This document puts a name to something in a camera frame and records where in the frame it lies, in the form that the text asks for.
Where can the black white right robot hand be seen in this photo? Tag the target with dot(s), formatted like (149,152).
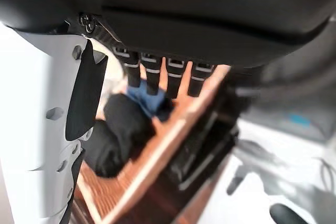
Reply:
(168,11)

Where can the blue cloth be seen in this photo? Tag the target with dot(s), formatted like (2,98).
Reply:
(151,100)

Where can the grey front-load washing machine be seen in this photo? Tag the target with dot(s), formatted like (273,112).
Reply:
(288,98)

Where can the woven wicker basket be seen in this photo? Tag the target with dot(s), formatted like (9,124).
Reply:
(136,182)

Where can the silver right robot leg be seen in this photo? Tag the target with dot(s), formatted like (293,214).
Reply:
(288,179)

